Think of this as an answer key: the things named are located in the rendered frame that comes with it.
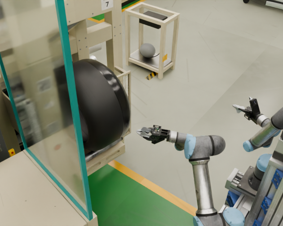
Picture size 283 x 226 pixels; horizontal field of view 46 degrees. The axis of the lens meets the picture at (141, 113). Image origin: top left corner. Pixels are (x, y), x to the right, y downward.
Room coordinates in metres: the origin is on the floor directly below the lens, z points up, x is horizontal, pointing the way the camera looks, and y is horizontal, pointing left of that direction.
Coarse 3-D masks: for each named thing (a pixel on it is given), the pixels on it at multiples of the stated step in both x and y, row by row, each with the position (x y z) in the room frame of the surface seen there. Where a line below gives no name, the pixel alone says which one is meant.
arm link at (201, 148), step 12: (192, 144) 1.27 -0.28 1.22; (204, 144) 1.27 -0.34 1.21; (192, 156) 1.23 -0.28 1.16; (204, 156) 1.23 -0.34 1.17; (204, 168) 1.19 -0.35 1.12; (204, 180) 1.14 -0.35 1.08; (204, 192) 1.09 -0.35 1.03; (204, 204) 1.05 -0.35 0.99; (204, 216) 1.00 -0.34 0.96; (216, 216) 1.01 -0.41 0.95
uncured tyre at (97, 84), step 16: (80, 64) 1.69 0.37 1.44; (96, 64) 1.69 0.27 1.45; (80, 80) 1.53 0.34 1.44; (96, 80) 1.56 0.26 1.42; (112, 80) 1.59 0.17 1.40; (80, 96) 1.46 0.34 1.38; (96, 96) 1.47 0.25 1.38; (112, 96) 1.51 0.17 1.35; (80, 112) 1.80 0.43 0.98; (96, 112) 1.41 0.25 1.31; (112, 112) 1.45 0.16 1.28; (128, 112) 1.52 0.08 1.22; (96, 128) 1.38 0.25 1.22; (112, 128) 1.42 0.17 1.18; (128, 128) 1.53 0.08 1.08; (96, 144) 1.39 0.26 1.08
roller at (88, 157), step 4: (116, 140) 1.59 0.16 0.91; (120, 140) 1.61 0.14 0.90; (112, 144) 1.56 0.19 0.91; (104, 148) 1.52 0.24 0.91; (108, 148) 1.54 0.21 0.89; (88, 152) 1.47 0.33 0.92; (92, 152) 1.47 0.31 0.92; (96, 152) 1.48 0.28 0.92; (100, 152) 1.49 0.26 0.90; (88, 156) 1.44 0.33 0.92; (92, 156) 1.45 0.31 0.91; (88, 160) 1.43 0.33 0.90
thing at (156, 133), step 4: (152, 128) 1.57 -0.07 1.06; (156, 128) 1.57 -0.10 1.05; (160, 128) 1.56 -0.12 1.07; (152, 132) 1.53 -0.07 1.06; (156, 132) 1.53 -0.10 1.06; (160, 132) 1.53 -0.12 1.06; (164, 132) 1.54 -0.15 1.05; (168, 132) 1.54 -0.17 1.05; (152, 136) 1.53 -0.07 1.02; (156, 136) 1.52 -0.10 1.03; (160, 136) 1.54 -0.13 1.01; (164, 136) 1.54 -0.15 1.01; (168, 136) 1.53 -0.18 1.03; (156, 140) 1.53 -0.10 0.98
